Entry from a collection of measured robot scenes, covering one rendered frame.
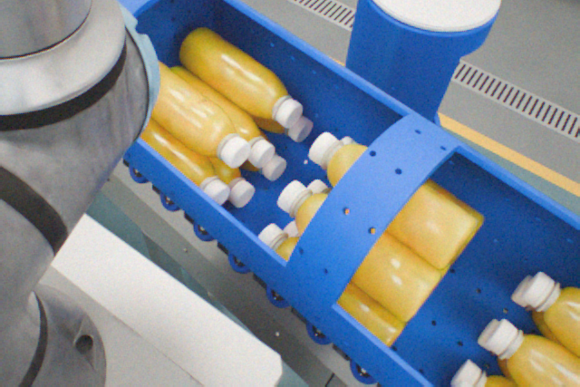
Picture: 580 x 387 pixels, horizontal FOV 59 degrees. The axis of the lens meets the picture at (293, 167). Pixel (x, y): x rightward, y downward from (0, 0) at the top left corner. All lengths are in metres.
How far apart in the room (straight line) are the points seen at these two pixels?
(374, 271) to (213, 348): 0.19
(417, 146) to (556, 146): 1.92
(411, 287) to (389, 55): 0.62
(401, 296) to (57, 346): 0.34
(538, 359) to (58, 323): 0.49
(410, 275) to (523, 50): 2.34
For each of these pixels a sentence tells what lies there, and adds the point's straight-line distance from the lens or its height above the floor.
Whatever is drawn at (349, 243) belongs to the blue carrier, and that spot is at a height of 1.20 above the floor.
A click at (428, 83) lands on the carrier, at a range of 1.13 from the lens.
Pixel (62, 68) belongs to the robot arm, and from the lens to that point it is 0.28.
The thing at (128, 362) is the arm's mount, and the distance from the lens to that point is 0.45.
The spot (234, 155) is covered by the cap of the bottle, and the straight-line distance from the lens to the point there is 0.66.
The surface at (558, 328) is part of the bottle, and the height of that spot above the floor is 1.11.
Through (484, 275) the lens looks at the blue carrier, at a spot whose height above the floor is 1.00.
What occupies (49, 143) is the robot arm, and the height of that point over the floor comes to 1.42.
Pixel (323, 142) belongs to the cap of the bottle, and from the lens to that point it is 0.61.
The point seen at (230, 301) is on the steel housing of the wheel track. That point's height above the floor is 0.86.
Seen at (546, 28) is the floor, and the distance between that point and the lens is 3.04.
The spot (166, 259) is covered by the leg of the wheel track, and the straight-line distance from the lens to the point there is 1.27.
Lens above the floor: 1.65
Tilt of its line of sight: 54 degrees down
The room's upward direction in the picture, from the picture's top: 7 degrees clockwise
